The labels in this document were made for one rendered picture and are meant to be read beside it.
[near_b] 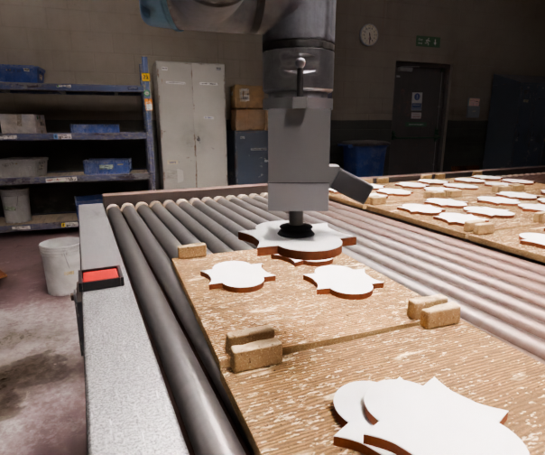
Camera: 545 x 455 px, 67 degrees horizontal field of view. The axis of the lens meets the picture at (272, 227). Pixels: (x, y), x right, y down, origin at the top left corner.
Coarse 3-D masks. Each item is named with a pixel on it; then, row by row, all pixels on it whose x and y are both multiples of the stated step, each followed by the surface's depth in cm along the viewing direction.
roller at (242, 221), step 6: (204, 198) 164; (210, 198) 162; (210, 204) 154; (216, 204) 151; (216, 210) 147; (222, 210) 143; (228, 210) 140; (228, 216) 136; (234, 216) 133; (240, 216) 131; (240, 222) 127; (246, 222) 124; (252, 222) 123; (246, 228) 121; (252, 228) 118
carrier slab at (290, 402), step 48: (384, 336) 54; (432, 336) 54; (480, 336) 54; (240, 384) 44; (288, 384) 44; (336, 384) 44; (480, 384) 44; (528, 384) 44; (288, 432) 37; (336, 432) 37; (528, 432) 37
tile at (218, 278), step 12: (228, 264) 79; (240, 264) 79; (204, 276) 75; (216, 276) 72; (228, 276) 72; (240, 276) 72; (252, 276) 72; (264, 276) 72; (216, 288) 69; (228, 288) 68; (240, 288) 68; (252, 288) 68
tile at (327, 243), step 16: (272, 224) 52; (320, 224) 52; (256, 240) 46; (272, 240) 45; (288, 240) 45; (304, 240) 45; (320, 240) 45; (336, 240) 45; (352, 240) 47; (288, 256) 43; (304, 256) 42; (320, 256) 42
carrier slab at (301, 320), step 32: (224, 256) 86; (256, 256) 86; (192, 288) 70; (288, 288) 70; (384, 288) 70; (224, 320) 58; (256, 320) 58; (288, 320) 58; (320, 320) 58; (352, 320) 58; (384, 320) 58; (416, 320) 58; (224, 352) 50; (288, 352) 52
